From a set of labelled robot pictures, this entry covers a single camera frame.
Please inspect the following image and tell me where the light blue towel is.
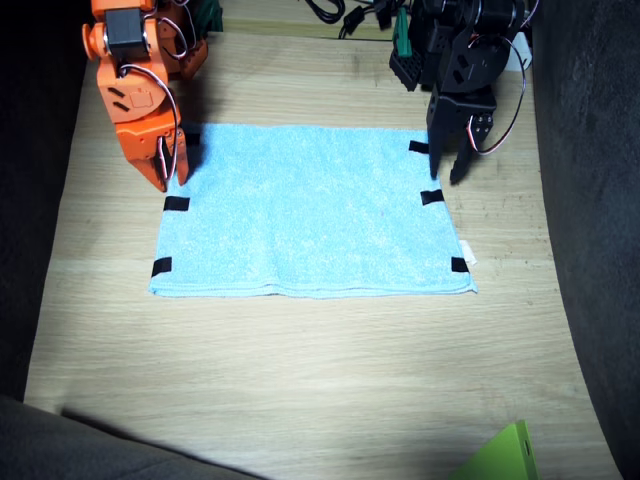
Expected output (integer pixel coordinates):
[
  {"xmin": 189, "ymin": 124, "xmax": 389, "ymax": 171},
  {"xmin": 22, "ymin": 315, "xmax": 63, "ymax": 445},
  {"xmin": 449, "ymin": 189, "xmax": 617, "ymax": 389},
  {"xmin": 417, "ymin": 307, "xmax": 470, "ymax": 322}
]
[{"xmin": 147, "ymin": 122, "xmax": 479, "ymax": 300}]

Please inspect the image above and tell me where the orange arm base block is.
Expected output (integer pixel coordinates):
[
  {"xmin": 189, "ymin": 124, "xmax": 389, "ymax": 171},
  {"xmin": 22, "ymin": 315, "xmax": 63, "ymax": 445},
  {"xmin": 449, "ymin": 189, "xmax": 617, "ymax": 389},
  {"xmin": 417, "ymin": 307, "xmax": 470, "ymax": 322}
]
[{"xmin": 157, "ymin": 19, "xmax": 210, "ymax": 82}]

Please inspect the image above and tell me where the black arm base block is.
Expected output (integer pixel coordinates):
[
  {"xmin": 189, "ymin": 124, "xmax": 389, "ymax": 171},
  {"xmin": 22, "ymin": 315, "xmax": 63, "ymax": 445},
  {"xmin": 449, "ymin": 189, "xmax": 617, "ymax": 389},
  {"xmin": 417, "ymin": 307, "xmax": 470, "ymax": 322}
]
[{"xmin": 388, "ymin": 44, "xmax": 427, "ymax": 93}]

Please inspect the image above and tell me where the dark foam panel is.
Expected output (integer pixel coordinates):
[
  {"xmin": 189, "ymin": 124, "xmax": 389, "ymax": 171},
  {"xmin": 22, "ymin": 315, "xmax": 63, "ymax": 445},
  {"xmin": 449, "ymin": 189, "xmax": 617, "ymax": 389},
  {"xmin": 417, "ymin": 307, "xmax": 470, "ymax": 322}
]
[
  {"xmin": 0, "ymin": 0, "xmax": 97, "ymax": 402},
  {"xmin": 0, "ymin": 393, "xmax": 264, "ymax": 480}
]

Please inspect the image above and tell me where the curved grey foam sheet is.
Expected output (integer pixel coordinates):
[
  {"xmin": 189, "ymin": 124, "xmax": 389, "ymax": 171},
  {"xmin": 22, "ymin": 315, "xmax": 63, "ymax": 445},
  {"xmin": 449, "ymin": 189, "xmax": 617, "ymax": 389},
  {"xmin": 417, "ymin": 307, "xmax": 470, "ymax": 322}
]
[{"xmin": 530, "ymin": 0, "xmax": 640, "ymax": 480}]

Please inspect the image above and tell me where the orange arm servo wire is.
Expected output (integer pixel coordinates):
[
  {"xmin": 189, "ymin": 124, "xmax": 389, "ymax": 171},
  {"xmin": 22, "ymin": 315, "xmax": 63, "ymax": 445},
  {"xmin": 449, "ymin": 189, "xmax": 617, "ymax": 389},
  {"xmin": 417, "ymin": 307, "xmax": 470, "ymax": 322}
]
[{"xmin": 117, "ymin": 63, "xmax": 184, "ymax": 182}]

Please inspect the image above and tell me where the black arm servo wire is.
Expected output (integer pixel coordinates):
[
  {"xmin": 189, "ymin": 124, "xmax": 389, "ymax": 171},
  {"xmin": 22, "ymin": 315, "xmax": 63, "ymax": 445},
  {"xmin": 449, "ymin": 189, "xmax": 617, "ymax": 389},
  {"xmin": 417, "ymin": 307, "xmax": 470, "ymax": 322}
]
[{"xmin": 465, "ymin": 29, "xmax": 530, "ymax": 156}]

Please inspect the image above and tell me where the green plastic bracket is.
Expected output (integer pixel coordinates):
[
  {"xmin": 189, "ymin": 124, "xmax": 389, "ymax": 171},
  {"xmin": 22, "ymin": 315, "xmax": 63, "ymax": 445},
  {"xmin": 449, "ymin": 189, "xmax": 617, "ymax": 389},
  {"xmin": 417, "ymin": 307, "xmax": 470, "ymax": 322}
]
[{"xmin": 449, "ymin": 419, "xmax": 542, "ymax": 480}]

